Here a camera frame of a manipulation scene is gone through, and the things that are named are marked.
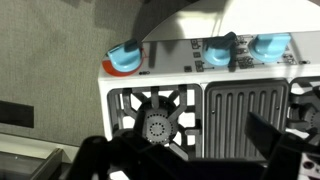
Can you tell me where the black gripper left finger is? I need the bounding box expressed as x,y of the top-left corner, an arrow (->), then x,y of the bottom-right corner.
65,129 -> 189,180

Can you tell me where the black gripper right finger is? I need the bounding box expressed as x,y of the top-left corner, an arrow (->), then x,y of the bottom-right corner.
244,111 -> 320,180

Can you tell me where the grey toy stove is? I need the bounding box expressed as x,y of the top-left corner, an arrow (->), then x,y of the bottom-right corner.
98,30 -> 320,180

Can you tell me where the blue stove knob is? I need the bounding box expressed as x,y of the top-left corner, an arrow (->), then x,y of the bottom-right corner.
248,33 -> 292,64
202,31 -> 238,67

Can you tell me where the black burner grate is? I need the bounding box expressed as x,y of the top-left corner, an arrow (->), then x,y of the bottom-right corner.
107,84 -> 203,159
288,78 -> 320,141

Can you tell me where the black ribbed griddle plate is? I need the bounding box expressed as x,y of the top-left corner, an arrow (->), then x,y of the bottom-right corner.
203,79 -> 290,160

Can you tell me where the white metal-framed shelf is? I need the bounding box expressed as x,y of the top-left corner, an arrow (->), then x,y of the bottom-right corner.
0,133 -> 81,180

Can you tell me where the black flat rectangular plate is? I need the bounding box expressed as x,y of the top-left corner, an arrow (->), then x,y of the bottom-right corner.
0,99 -> 35,129

